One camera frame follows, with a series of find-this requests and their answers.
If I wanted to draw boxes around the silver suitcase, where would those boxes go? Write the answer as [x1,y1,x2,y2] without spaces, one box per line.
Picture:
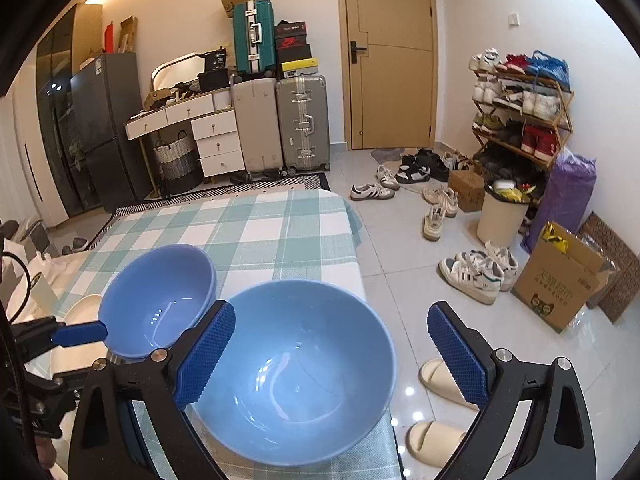
[277,75,331,174]

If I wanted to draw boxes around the white plastic bag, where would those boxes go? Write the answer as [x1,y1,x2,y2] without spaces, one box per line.
[2,240,70,322]

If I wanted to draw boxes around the cream plate lower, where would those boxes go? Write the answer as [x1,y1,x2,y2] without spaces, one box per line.
[50,294,107,374]

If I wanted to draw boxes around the beige suitcase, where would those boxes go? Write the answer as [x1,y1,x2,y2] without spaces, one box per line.
[232,78,284,174]

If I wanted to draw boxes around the wooden shoe rack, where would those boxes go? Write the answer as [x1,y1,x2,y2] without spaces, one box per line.
[469,48,574,200]

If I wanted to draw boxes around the stacked shoe boxes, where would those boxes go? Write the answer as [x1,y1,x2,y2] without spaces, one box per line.
[274,21,319,78]

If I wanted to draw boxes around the small brown cardboard box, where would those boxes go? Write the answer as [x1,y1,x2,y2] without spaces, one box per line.
[448,170,485,212]

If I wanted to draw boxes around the tmall cardboard box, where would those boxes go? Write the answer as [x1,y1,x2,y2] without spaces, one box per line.
[512,221,608,333]

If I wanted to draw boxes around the white drawer desk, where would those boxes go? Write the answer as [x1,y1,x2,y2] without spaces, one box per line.
[125,87,245,178]

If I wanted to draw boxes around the dark refrigerator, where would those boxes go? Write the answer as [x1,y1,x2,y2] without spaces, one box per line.
[70,52,152,212]

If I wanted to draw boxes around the woven laundry basket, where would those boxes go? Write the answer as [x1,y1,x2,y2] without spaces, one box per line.
[153,130,203,197]

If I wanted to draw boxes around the white trash bin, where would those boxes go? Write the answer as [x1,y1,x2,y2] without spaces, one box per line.
[476,179,530,247]

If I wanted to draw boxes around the white green sneaker pair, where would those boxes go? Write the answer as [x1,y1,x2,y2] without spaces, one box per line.
[437,240,520,304]

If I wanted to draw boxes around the cream slipper far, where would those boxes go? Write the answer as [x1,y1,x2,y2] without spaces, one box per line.
[419,359,478,411]

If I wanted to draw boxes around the green plaid tablecloth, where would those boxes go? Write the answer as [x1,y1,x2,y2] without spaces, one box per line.
[52,190,400,479]

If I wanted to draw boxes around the teal suitcase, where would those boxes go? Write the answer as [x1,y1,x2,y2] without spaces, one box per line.
[232,0,277,77]

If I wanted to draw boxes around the wooden door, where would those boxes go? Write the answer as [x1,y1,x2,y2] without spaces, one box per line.
[338,0,438,150]

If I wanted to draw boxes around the purple bag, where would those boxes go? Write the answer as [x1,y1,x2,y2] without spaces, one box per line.
[522,146,597,254]

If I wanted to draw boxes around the arched mirror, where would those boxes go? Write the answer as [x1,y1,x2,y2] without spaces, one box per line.
[150,52,205,91]

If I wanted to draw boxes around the black cable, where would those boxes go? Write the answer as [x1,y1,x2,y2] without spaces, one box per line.
[0,250,34,326]

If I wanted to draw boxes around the blue bowl large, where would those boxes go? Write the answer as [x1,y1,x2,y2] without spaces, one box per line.
[194,280,397,467]

